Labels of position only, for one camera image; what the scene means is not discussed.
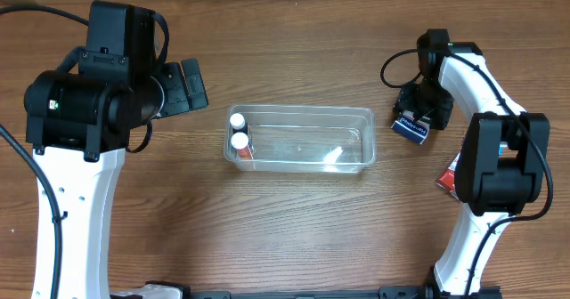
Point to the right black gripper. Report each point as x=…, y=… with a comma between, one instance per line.
x=424, y=106

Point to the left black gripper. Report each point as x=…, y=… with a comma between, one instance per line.
x=176, y=92

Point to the white blue Hansaplast box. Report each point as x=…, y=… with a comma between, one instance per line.
x=414, y=130

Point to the dark bottle white cap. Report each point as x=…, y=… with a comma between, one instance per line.
x=238, y=123

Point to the orange bottle white cap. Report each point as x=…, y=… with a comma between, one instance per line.
x=240, y=142

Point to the red Panadol box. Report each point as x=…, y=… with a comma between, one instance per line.
x=447, y=180

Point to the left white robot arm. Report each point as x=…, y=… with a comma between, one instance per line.
x=79, y=119

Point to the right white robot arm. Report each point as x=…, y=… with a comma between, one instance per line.
x=501, y=173

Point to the clear plastic container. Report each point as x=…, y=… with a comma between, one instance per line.
x=304, y=139

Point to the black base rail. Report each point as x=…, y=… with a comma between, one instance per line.
x=160, y=289

